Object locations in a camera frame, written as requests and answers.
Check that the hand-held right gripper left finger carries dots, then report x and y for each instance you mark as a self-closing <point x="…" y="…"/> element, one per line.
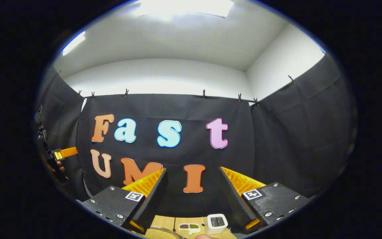
<point x="151" y="202"/>

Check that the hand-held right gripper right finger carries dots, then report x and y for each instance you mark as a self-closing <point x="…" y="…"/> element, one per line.
<point x="234" y="202"/>

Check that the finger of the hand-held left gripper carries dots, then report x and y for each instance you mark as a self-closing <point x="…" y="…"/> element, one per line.
<point x="66" y="152"/>

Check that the white toaster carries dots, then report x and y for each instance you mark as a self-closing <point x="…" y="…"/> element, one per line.
<point x="216" y="227"/>

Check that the heap of soybeans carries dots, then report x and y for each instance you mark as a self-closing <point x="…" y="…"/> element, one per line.
<point x="161" y="234"/>

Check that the small white divided dish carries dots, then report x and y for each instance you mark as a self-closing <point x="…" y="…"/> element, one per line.
<point x="189" y="230"/>

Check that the ceiling light panel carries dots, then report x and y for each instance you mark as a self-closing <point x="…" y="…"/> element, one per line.
<point x="184" y="7"/>
<point x="74" y="43"/>

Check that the row of cloth clips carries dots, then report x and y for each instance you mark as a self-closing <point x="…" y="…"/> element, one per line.
<point x="204" y="94"/>

